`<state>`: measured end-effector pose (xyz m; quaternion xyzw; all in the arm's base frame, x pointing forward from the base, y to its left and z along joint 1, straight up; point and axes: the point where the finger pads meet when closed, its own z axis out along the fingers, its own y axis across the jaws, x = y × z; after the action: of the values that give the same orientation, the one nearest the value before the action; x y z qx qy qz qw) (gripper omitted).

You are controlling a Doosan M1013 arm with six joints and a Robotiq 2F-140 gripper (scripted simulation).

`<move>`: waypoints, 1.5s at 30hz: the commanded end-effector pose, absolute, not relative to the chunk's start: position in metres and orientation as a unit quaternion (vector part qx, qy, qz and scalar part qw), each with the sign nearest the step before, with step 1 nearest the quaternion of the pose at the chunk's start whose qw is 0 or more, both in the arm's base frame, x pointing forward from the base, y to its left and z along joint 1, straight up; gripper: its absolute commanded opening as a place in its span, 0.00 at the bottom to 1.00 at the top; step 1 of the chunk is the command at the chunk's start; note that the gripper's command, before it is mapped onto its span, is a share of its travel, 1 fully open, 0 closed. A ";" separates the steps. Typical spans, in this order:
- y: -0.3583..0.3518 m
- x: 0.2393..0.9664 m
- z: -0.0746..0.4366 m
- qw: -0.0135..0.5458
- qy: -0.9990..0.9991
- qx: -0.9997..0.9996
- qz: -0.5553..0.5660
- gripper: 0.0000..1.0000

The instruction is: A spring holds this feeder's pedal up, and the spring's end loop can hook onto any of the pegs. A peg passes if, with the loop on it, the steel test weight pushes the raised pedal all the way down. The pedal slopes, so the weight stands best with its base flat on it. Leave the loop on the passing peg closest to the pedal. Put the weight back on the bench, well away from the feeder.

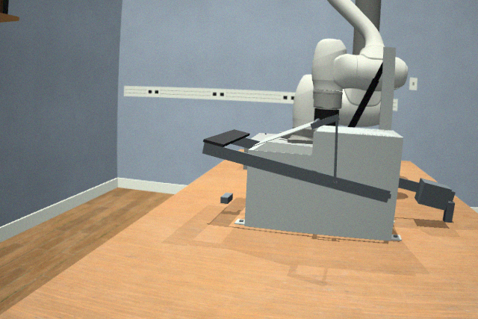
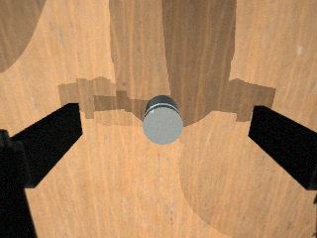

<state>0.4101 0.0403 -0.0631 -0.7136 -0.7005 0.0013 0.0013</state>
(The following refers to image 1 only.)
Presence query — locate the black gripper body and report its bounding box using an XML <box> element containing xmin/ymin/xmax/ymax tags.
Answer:
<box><xmin>314</xmin><ymin>108</ymin><xmax>339</xmax><ymax>126</ymax></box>

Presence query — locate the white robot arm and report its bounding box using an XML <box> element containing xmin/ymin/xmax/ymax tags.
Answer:
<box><xmin>281</xmin><ymin>0</ymin><xmax>384</xmax><ymax>144</ymax></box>

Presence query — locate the black long thin rod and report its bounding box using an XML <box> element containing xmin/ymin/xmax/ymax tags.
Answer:
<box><xmin>348</xmin><ymin>64</ymin><xmax>382</xmax><ymax>128</ymax></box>

